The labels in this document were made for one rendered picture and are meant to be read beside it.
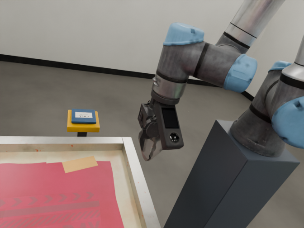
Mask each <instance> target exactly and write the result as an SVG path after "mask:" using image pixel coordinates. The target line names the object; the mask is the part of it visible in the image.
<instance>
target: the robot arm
mask: <svg viewBox="0 0 304 228"><path fill-rule="evenodd" d="M284 2H285V0H244V1H243V3H242V4H241V6H240V8H239V9H238V11H237V12H236V14H235V15H234V17H233V18H232V20H231V22H230V23H229V25H228V26H227V28H226V29H225V31H224V33H223V34H222V36H221V37H220V39H219V40H218V42H217V43H216V44H215V45H213V44H210V43H207V42H205V41H203V40H204V31H203V30H201V29H200V28H197V27H194V26H191V25H188V24H184V23H179V22H175V23H172V24H171V25H170V27H169V29H168V32H167V35H166V39H165V41H164V42H163V48H162V52H161V56H160V59H159V63H158V66H157V71H156V74H155V78H153V79H152V81H153V85H152V91H151V96H152V98H151V100H149V101H150V102H149V101H148V103H141V107H140V111H139V114H138V121H139V124H140V127H141V128H142V130H141V131H140V132H139V136H138V139H139V143H140V148H141V153H142V156H143V158H144V160H145V161H150V160H151V159H153V158H154V157H155V156H156V155H158V154H159V153H160V152H161V151H162V150H174V149H180V148H182V147H183V146H184V142H183V138H182V134H181V129H180V124H179V120H178V116H177V112H176V107H175V105H176V104H178V103H179V100H180V98H181V96H182V95H183V92H184V90H185V87H186V84H187V81H188V79H189V76H192V77H195V78H197V79H200V80H203V81H205V82H208V83H211V84H214V85H216V86H220V87H222V88H224V89H225V90H232V91H235V92H237V93H241V92H244V91H245V90H246V89H247V88H248V86H249V85H250V83H251V81H252V80H253V77H254V75H255V73H256V70H257V60H256V59H254V58H252V57H249V56H247V55H246V52H247V51H248V50H249V48H250V47H251V45H252V44H253V43H254V42H255V40H256V39H257V38H258V36H259V35H260V34H261V32H262V31H263V29H264V28H265V27H266V26H267V24H268V23H269V22H270V20H271V19H272V18H273V16H274V15H275V14H276V12H277V11H278V9H279V8H280V7H281V6H282V4H283V3H284ZM230 131H231V134H232V135H233V137H234V138H235V139H236V140H237V141H238V142H239V143H240V144H242V145H243V146H244V147H246V148H247V149H249V150H251V151H253V152H255V153H257V154H260V155H263V156H266V157H279V156H280V155H281V154H282V152H283V151H284V150H285V147H286V143H287V144H289V145H291V146H293V147H297V148H301V149H304V35H303V38H302V40H301V43H300V46H299V49H298V52H297V55H296V58H295V61H294V63H289V62H285V61H276V62H275V63H274V64H273V66H272V68H271V69H270V70H269V71H268V74H267V76H266V78H265V79H264V81H263V83H262V85H261V87H260V89H259V90H258V92H257V94H256V96H255V97H254V99H253V101H252V103H251V105H250V106H249V108H248V109H247V110H246V111H245V112H244V113H243V114H242V115H241V116H240V117H239V118H238V119H236V120H235V121H234V122H233V124H232V126H231V128H230ZM151 147H152V151H151V152H150V149H151Z"/></svg>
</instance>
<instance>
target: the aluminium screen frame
mask: <svg viewBox="0 0 304 228"><path fill-rule="evenodd" d="M117 150H122V152H123V156H124V160H125V164H126V168H127V172H128V176H129V180H130V184H131V187H132V191H133V195H134V199H135V203H136V207H137V211H138V215H139V219H140V223H141V226H142V228H161V226H160V223H159V220H158V217H157V214H156V211H155V208H154V205H153V202H152V199H151V196H150V193H149V190H148V187H147V184H146V181H145V178H144V175H143V171H142V169H141V166H140V163H139V160H138V157H137V153H136V150H135V147H134V144H133V141H132V138H131V137H21V136H0V152H65V151H117Z"/></svg>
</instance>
